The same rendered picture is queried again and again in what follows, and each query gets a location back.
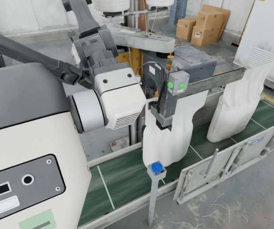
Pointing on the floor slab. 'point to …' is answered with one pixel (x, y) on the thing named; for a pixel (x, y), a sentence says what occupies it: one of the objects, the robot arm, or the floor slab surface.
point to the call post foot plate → (148, 226)
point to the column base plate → (119, 144)
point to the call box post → (152, 202)
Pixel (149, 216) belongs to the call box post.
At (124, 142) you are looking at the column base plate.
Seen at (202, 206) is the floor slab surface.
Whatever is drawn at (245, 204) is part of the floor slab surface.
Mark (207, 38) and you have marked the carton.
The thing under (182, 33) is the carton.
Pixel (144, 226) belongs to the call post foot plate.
